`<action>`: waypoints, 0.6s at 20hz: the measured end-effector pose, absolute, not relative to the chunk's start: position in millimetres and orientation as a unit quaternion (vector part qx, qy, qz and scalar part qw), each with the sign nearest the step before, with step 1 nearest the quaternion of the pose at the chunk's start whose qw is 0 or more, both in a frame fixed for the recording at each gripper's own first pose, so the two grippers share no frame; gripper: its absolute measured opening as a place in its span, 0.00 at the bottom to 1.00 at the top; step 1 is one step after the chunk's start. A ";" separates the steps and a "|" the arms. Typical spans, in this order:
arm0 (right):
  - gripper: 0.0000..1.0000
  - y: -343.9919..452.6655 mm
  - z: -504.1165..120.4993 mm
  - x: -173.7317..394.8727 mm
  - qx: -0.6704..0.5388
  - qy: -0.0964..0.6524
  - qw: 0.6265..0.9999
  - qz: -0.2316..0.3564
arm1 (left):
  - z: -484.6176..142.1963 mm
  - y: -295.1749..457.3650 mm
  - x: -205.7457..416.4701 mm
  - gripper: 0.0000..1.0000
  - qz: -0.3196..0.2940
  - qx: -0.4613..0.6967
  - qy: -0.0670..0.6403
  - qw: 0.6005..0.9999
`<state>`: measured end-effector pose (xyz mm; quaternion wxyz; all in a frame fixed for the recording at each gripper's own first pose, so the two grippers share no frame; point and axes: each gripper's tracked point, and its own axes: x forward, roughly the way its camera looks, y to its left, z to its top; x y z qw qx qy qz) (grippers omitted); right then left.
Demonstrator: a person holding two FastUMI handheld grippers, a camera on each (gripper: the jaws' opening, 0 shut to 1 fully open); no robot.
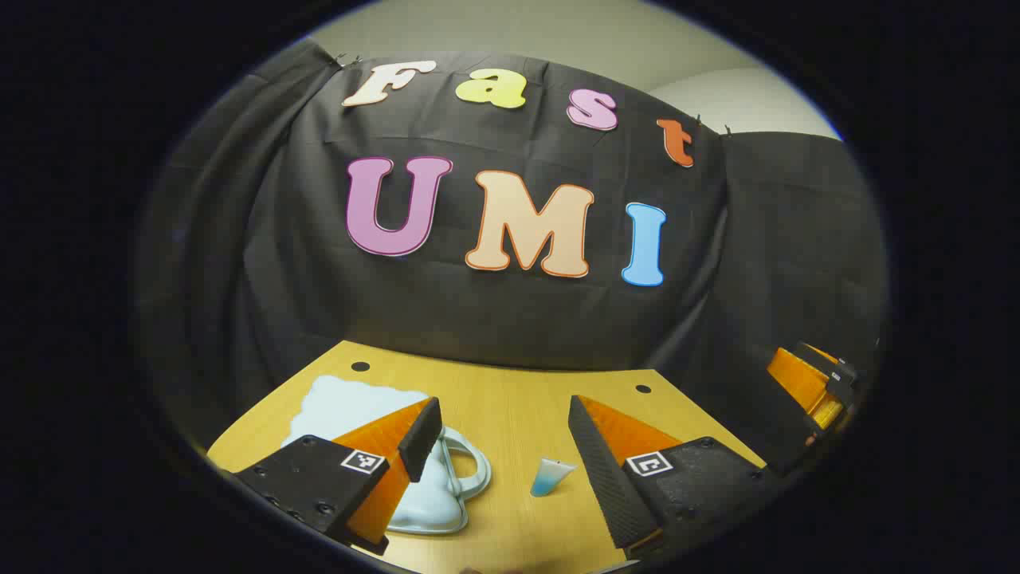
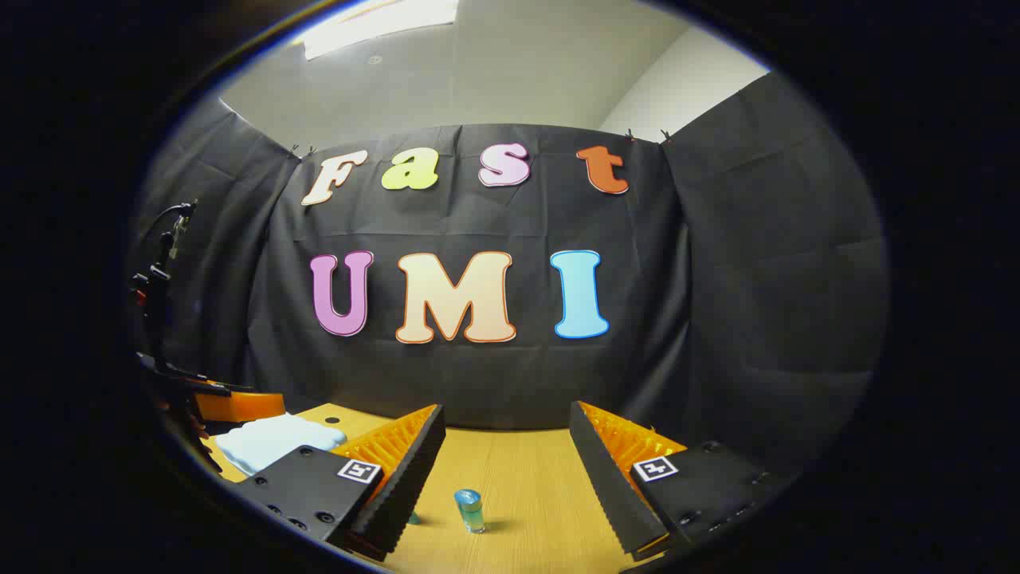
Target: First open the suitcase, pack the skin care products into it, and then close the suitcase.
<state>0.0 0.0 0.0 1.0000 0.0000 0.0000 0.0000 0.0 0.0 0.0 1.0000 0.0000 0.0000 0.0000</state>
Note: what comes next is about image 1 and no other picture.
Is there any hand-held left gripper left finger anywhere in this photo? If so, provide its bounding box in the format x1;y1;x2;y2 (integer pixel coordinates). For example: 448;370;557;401
227;395;444;557

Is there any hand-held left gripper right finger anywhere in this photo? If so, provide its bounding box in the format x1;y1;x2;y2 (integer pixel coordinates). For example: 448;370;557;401
567;394;770;559

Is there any black backdrop cloth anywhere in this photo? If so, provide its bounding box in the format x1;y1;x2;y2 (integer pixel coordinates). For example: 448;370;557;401
131;38;889;479

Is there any light blue suitcase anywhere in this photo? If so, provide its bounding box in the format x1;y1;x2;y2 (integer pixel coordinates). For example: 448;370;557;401
281;375;492;537

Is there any white and blue cream tube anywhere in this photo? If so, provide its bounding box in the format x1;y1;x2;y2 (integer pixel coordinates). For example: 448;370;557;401
530;457;578;498

